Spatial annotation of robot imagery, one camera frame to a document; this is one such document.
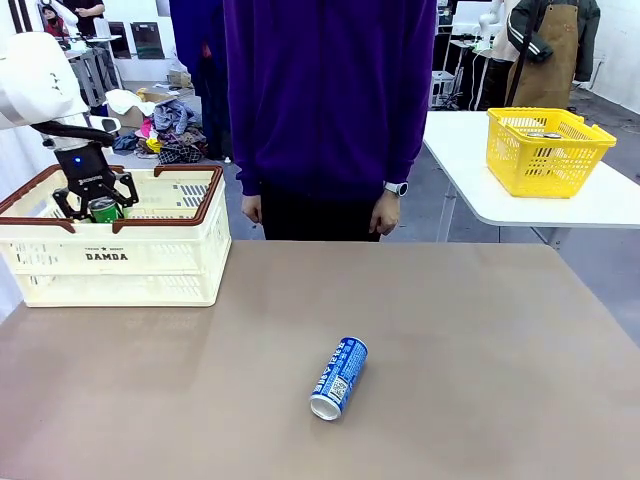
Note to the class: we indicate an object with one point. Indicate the yellow plastic basket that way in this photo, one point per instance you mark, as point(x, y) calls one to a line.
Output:
point(550, 170)

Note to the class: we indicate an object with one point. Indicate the black slanted stand pole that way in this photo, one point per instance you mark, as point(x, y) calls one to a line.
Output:
point(522, 45)

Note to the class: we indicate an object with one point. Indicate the small black panel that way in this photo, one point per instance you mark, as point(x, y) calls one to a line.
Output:
point(120, 45)

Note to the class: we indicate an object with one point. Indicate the person in brown apron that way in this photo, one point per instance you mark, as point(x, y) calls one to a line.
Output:
point(547, 60)

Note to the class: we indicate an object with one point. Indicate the mannequin cream top black trousers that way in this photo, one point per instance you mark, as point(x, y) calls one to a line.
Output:
point(500, 85)

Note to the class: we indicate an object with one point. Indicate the white side table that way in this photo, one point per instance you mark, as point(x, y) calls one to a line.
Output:
point(460, 165)

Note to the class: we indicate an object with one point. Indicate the blue can with QR code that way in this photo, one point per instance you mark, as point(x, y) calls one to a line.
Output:
point(340, 375)

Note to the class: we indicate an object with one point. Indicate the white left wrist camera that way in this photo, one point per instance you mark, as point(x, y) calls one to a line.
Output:
point(107, 125)

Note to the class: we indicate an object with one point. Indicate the white cloth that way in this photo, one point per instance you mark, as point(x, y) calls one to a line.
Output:
point(122, 100)

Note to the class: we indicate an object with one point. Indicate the person's right forearm purple sleeve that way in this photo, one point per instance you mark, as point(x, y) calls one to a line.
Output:
point(250, 160)

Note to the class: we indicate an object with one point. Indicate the colourful clothes pile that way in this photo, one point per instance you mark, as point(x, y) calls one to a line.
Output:
point(175, 135)

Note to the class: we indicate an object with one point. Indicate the person's left hand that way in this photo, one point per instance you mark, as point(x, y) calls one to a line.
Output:
point(386, 215)

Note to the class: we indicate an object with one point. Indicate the green drink can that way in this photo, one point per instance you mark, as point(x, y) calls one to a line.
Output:
point(105, 212)

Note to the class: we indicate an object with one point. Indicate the person in purple sweater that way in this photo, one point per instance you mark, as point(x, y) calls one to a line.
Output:
point(325, 100)

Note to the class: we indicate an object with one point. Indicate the white background work table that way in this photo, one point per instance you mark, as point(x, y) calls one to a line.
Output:
point(95, 75)

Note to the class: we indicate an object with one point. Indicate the person's left forearm purple sleeve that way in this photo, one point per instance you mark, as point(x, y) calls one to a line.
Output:
point(405, 145)

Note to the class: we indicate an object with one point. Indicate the large black panel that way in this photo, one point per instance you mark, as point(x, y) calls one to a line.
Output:
point(148, 42)

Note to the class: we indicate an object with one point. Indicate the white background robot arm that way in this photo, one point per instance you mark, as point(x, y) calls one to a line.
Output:
point(487, 22)

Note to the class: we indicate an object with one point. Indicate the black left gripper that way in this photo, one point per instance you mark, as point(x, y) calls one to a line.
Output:
point(87, 172)

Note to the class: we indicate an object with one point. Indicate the dark blue hanging garment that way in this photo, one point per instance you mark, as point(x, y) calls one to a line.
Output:
point(200, 75)

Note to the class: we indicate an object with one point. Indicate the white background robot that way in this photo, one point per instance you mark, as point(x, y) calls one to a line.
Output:
point(70, 17)

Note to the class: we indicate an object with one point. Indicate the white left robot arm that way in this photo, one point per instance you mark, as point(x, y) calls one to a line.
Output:
point(35, 80)

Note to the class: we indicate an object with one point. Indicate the background person in black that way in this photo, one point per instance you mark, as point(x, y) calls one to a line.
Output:
point(90, 12)

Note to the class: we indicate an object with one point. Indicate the large cardboard box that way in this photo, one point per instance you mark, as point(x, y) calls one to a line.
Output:
point(127, 119)

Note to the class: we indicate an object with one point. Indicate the white equipment rack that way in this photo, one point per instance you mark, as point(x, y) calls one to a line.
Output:
point(442, 87)

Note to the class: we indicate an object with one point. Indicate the person's right hand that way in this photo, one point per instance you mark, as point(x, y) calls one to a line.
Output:
point(251, 209)

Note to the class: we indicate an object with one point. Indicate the small cardboard box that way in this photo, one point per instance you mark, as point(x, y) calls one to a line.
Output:
point(179, 79)

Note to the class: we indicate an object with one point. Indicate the cream shopping basket brown rim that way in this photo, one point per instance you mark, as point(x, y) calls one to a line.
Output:
point(115, 280)

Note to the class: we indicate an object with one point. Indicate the white wristwatch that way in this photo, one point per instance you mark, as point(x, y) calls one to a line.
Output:
point(397, 188)

